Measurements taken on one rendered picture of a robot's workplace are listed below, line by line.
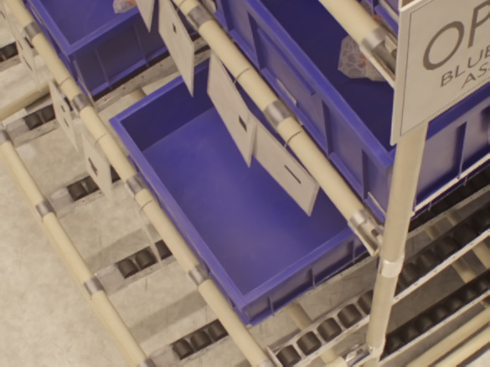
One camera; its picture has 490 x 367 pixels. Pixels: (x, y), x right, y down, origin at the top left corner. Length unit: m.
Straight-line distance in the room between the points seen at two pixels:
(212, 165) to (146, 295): 0.77
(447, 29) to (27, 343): 1.74
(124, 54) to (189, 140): 0.18
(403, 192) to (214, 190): 0.63
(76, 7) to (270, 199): 0.52
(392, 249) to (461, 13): 0.46
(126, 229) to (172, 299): 0.21
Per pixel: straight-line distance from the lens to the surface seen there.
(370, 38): 1.00
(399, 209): 1.17
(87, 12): 1.93
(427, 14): 0.84
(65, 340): 2.45
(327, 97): 1.19
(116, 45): 1.77
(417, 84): 0.92
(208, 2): 1.49
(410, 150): 1.06
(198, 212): 1.71
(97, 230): 2.54
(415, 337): 2.02
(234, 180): 1.72
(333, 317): 1.67
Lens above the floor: 2.27
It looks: 62 degrees down
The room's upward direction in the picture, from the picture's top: 7 degrees counter-clockwise
